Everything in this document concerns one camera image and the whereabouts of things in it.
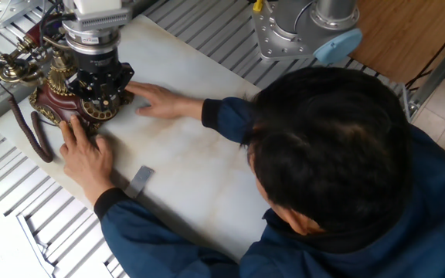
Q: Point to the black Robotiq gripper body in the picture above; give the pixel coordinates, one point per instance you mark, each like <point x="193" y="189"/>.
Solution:
<point x="97" y="67"/>

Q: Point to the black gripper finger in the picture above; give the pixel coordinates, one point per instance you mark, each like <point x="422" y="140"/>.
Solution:
<point x="122" y="83"/>
<point x="85" y="90"/>

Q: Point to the antique red brass rotary phone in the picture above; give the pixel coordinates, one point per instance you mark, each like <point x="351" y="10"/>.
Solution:
<point x="52" y="104"/>

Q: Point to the left forearm in blue sleeve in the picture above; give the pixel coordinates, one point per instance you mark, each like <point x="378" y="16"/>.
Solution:
<point x="149" y="239"/>

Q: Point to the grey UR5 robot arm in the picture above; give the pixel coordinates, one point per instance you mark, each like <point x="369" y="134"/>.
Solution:
<point x="334" y="15"/>

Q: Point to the brass and red phone handset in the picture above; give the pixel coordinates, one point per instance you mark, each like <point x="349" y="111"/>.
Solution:
<point x="14" y="69"/>

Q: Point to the person's right hand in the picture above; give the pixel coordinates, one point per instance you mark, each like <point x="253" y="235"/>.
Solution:
<point x="168" y="104"/>

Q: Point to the person's left hand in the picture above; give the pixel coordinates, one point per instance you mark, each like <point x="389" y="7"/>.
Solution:
<point x="87" y="162"/>

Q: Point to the grey finned metal block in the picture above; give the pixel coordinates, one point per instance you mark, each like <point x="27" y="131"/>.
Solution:
<point x="99" y="21"/>

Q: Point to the white marble pattern board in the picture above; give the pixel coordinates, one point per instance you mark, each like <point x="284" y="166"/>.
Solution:
<point x="187" y="154"/>

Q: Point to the small grey metal stand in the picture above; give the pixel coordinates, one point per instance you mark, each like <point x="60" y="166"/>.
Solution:
<point x="141" y="179"/>

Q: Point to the yellow plug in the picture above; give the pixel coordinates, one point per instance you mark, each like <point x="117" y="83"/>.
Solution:
<point x="258" y="5"/>

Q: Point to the person head with black hair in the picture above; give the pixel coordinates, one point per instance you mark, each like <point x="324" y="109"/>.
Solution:
<point x="330" y="146"/>

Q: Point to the person torso in blue jacket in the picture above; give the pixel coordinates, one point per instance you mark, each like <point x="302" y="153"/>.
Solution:
<point x="431" y="231"/>

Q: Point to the aluminium frame beam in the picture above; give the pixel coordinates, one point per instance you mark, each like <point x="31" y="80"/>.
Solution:
<point x="439" y="69"/>

